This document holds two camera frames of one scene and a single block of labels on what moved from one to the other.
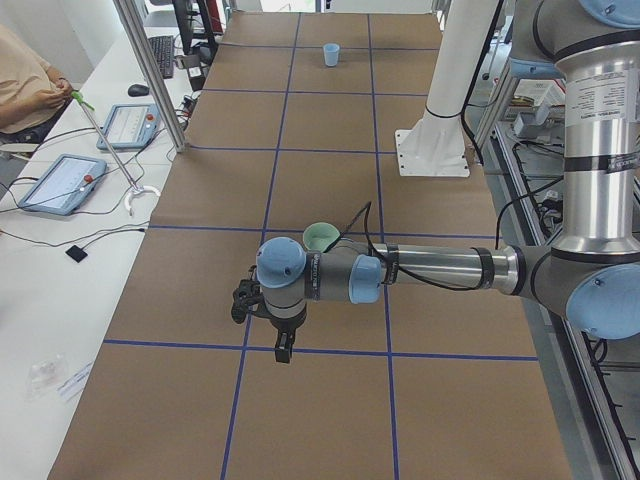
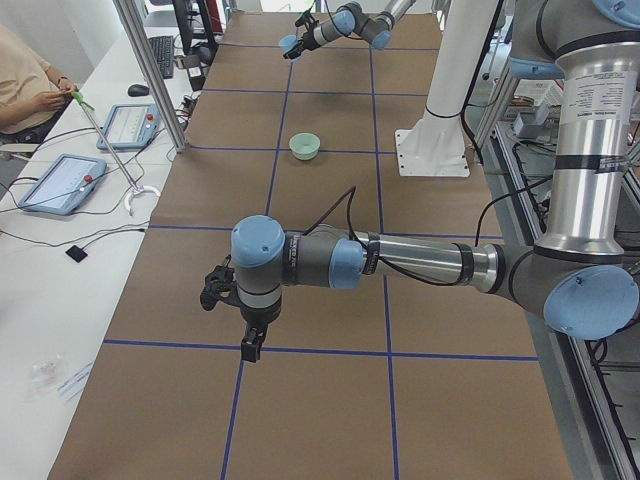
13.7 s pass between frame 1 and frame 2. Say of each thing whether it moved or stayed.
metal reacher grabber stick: stayed
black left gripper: moved
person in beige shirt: stayed
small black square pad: stayed
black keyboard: stayed
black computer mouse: stayed
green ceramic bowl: moved
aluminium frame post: stayed
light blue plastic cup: moved
